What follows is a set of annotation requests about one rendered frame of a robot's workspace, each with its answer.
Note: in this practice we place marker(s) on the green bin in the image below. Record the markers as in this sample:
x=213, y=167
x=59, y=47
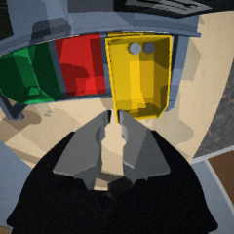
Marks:
x=29, y=73

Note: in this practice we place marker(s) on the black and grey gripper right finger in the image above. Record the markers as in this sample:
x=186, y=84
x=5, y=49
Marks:
x=148, y=155

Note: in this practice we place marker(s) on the yellow bin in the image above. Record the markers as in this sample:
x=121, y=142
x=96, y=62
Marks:
x=142, y=81

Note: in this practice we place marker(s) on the grey steel disc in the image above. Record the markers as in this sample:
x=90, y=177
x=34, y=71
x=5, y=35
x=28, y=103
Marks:
x=135, y=48

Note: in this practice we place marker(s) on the grey metal disc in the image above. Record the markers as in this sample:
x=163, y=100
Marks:
x=148, y=48

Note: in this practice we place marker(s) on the grey metal shelf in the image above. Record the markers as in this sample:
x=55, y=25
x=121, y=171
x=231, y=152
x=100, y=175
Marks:
x=80, y=62

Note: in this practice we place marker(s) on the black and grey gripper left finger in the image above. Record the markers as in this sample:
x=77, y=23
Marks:
x=77, y=155

